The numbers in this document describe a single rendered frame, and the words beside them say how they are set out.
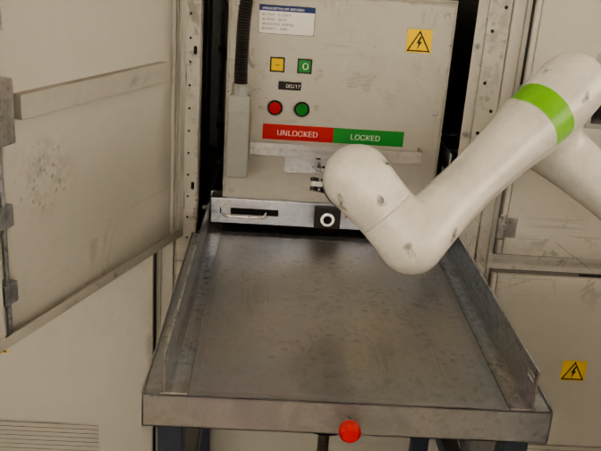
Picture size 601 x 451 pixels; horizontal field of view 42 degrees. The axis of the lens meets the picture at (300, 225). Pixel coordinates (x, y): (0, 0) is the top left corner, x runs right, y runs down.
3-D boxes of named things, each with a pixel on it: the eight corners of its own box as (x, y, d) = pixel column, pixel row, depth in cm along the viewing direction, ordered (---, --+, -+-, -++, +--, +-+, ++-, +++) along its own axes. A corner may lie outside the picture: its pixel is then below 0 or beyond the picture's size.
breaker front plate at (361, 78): (430, 216, 183) (458, 4, 167) (223, 203, 181) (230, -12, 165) (429, 214, 185) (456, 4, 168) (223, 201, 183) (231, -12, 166)
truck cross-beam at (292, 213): (440, 234, 185) (443, 210, 183) (210, 221, 183) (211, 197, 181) (435, 227, 190) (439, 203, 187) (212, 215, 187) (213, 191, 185)
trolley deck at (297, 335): (547, 444, 121) (554, 410, 119) (141, 425, 118) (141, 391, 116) (456, 270, 184) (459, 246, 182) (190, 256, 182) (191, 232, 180)
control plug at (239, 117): (247, 179, 169) (250, 98, 163) (224, 177, 169) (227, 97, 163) (249, 169, 176) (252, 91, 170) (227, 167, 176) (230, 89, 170)
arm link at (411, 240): (490, 110, 140) (524, 88, 130) (534, 161, 140) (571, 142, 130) (351, 240, 128) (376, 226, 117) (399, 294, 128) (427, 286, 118)
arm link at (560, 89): (604, 109, 145) (551, 70, 149) (632, 66, 134) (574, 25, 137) (545, 168, 139) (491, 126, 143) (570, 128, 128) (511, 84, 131)
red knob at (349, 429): (360, 446, 115) (362, 428, 114) (338, 446, 115) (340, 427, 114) (358, 429, 119) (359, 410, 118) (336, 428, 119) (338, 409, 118)
